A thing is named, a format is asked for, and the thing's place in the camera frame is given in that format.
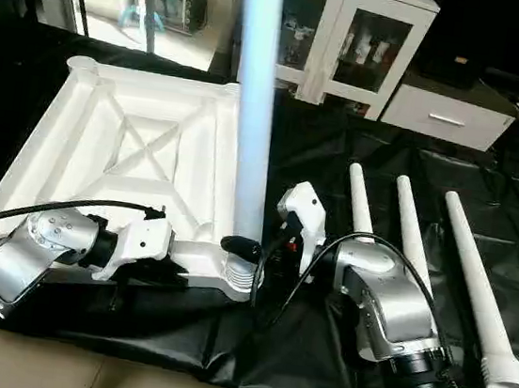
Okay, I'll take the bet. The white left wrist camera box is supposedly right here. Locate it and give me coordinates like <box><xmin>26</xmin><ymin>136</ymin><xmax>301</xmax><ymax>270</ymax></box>
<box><xmin>91</xmin><ymin>210</ymin><xmax>178</xmax><ymax>289</ymax></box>

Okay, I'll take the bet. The white glass-door cabinet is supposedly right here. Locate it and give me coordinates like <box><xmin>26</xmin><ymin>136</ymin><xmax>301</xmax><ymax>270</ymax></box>
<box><xmin>222</xmin><ymin>0</ymin><xmax>443</xmax><ymax>129</ymax></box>

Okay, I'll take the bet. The black work mat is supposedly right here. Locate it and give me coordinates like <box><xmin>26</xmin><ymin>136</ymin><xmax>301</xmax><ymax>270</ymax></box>
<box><xmin>0</xmin><ymin>15</ymin><xmax>519</xmax><ymax>388</ymax></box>

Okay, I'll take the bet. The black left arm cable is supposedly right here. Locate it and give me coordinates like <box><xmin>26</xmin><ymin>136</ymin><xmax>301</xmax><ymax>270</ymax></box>
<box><xmin>0</xmin><ymin>185</ymin><xmax>166</xmax><ymax>266</ymax></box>

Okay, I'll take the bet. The white drawer unit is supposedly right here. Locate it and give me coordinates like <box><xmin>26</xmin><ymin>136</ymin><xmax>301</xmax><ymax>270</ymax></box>
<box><xmin>378</xmin><ymin>77</ymin><xmax>519</xmax><ymax>156</ymax></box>

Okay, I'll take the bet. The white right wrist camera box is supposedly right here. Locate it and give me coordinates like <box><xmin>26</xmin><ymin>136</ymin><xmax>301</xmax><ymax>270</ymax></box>
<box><xmin>268</xmin><ymin>178</ymin><xmax>334</xmax><ymax>280</ymax></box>

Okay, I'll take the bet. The white plastic table leg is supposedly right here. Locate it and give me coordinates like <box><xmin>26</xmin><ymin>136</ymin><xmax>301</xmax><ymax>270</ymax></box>
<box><xmin>420</xmin><ymin>190</ymin><xmax>519</xmax><ymax>388</ymax></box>
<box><xmin>204</xmin><ymin>0</ymin><xmax>295</xmax><ymax>296</ymax></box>
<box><xmin>383</xmin><ymin>174</ymin><xmax>448</xmax><ymax>297</ymax></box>
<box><xmin>340</xmin><ymin>163</ymin><xmax>385</xmax><ymax>244</ymax></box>

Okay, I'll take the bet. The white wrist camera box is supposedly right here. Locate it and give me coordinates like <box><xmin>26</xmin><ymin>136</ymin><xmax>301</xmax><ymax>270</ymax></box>
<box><xmin>91</xmin><ymin>210</ymin><xmax>178</xmax><ymax>289</ymax></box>
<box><xmin>268</xmin><ymin>178</ymin><xmax>334</xmax><ymax>280</ymax></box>

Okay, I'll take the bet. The white plastic table top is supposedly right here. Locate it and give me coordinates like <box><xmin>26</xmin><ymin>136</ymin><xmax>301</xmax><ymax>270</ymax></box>
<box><xmin>0</xmin><ymin>46</ymin><xmax>286</xmax><ymax>305</ymax></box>

